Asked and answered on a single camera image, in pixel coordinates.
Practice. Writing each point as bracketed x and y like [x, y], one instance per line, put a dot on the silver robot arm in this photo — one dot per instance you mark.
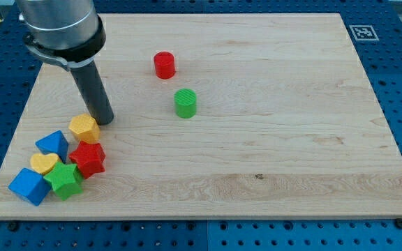
[64, 33]

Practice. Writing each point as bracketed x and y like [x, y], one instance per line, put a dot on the light wooden board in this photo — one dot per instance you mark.
[287, 125]

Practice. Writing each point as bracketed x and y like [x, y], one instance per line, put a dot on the green cylinder block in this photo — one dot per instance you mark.
[185, 103]

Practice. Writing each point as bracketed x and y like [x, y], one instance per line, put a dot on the red cylinder block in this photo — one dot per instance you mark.
[164, 64]

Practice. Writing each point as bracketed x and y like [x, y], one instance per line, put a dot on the red star block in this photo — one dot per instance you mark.
[89, 159]

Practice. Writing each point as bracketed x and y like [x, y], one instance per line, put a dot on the yellow hexagon block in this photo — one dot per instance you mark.
[85, 128]

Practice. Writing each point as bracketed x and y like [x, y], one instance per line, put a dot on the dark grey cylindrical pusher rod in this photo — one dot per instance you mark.
[93, 93]

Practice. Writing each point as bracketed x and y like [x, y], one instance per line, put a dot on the green star block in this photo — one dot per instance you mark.
[65, 180]

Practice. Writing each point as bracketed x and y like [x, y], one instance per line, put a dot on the blue triangle block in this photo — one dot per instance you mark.
[54, 143]

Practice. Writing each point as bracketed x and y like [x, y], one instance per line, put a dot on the yellow heart block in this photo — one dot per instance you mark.
[44, 163]

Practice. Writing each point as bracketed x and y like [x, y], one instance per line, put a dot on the blue cube block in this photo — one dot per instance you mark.
[30, 186]

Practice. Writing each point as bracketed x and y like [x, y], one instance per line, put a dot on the white fiducial marker tag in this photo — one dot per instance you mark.
[362, 32]

